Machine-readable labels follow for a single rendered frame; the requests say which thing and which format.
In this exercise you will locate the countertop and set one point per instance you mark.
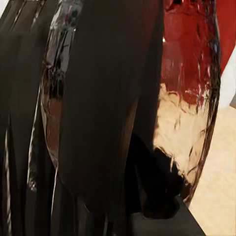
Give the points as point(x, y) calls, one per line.
point(214, 202)

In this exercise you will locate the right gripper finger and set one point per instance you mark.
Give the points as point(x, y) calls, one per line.
point(171, 215)

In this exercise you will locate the electric kettle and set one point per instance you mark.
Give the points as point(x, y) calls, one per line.
point(77, 78)

